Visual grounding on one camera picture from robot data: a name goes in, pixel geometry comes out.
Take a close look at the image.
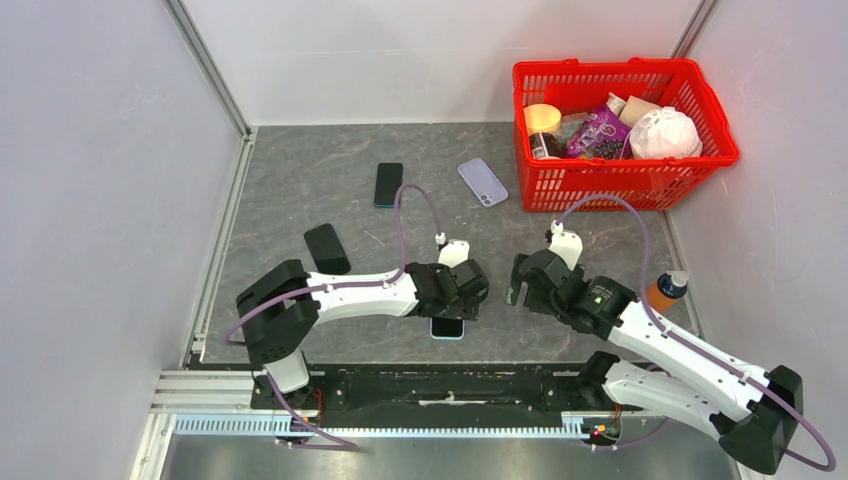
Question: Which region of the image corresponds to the light blue phone case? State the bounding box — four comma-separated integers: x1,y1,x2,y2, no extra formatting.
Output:
429,316,466,342

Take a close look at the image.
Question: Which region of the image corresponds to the lilac phone case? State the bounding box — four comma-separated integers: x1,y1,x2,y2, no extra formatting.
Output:
457,158,509,208

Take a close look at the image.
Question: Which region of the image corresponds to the black phone teal edge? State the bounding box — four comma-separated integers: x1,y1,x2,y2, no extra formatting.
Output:
373,162,404,208

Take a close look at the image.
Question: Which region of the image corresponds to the black phone silver edge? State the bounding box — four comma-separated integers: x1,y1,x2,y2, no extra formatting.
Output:
304,223,351,275

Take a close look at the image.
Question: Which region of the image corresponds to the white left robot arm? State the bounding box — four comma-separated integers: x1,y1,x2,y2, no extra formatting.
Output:
231,259,490,409

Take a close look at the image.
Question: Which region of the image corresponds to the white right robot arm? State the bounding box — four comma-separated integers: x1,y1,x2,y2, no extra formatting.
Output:
508,250,803,475

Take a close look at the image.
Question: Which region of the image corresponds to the orange pump bottle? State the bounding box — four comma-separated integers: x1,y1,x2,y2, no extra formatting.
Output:
647,270,690,314

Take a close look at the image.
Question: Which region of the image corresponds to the purple snack bag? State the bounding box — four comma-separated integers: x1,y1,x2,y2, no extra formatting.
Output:
564,104,632,160

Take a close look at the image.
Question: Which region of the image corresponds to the red plastic basket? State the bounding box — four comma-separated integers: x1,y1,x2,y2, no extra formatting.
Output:
512,57,740,212

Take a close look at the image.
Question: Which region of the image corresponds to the white plastic bag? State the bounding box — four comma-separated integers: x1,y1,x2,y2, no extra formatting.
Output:
629,107,703,159

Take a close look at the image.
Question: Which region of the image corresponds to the yellow lid jar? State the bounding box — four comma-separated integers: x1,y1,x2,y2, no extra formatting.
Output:
523,103,562,159

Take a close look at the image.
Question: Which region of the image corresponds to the beige cardboard tube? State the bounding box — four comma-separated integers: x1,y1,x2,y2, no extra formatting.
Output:
618,95,660,127

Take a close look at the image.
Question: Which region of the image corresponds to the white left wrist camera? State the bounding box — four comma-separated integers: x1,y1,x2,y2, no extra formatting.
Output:
438,239,470,268

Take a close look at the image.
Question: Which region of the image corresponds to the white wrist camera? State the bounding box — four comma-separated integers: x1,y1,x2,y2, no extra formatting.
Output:
438,239,470,268
548,221,583,270

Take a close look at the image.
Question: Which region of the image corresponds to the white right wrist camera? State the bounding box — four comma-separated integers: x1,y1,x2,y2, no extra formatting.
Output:
548,221,583,270

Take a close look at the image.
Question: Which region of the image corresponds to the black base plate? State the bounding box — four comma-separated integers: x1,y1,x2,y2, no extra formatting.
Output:
250,353,615,429

